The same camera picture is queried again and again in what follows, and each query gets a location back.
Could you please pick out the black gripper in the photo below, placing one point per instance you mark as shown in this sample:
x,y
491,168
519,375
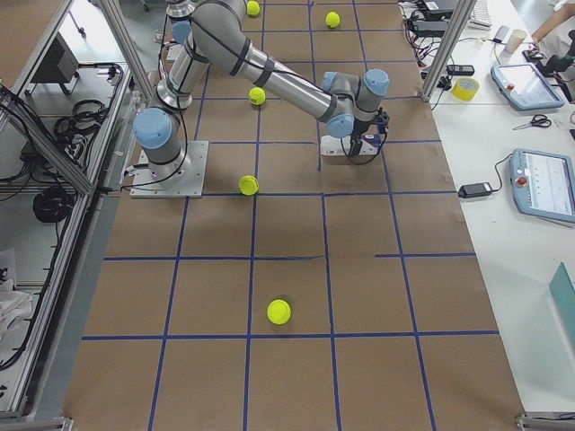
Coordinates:
x,y
358,132

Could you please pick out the white blue tennis ball can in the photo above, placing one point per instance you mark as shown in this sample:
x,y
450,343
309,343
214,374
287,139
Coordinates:
x,y
332,146

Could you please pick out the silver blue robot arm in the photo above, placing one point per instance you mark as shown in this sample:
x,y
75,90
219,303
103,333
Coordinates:
x,y
213,36

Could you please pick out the yellow tennis ball middle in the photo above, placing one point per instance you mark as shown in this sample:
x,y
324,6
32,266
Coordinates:
x,y
257,96

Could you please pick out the yellow tennis ball far right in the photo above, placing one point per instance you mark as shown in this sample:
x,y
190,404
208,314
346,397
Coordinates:
x,y
332,19

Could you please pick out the yellow tennis ball by base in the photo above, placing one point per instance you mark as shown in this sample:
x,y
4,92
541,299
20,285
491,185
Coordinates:
x,y
248,185

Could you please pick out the yellow tennis ball far left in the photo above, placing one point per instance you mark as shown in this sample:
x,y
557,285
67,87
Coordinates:
x,y
253,8

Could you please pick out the yellow tennis ball near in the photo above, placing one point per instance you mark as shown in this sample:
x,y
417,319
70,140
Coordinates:
x,y
279,311

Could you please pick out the black phone device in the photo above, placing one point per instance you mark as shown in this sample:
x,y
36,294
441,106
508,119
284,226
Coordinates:
x,y
460,70

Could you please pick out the yellow tape roll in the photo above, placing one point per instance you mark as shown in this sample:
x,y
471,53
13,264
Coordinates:
x,y
465,88

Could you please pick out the black power adapter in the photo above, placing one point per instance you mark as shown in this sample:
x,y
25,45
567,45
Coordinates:
x,y
475,190

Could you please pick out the far teach pendant tablet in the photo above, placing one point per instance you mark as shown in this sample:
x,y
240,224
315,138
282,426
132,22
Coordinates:
x,y
525,87

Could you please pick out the teach pendant tablet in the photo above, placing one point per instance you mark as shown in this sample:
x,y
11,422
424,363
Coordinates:
x,y
525,87
543,184

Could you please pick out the paper cup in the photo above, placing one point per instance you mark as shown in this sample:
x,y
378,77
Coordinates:
x,y
516,38

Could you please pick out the near teach pendant tablet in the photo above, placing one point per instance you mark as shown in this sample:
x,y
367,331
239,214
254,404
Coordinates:
x,y
543,184

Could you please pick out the white crumpled cloth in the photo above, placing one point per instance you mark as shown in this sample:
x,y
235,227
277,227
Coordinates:
x,y
16,306

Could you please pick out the aluminium frame post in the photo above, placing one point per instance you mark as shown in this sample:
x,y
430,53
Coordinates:
x,y
455,27

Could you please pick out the black handled scissors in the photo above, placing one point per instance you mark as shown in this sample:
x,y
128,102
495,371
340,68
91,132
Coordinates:
x,y
537,121

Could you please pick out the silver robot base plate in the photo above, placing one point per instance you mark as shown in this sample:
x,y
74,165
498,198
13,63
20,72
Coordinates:
x,y
181,177

